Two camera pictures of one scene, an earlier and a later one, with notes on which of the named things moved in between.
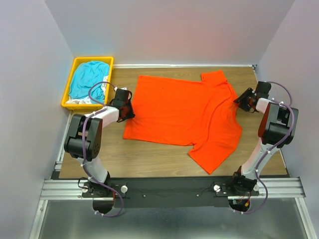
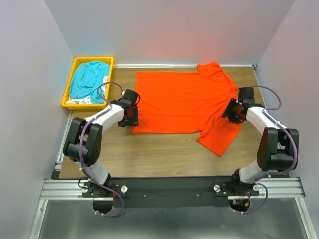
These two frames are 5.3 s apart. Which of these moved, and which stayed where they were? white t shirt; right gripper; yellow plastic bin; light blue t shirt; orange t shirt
Moved: right gripper; orange t shirt
Stayed: white t shirt; light blue t shirt; yellow plastic bin
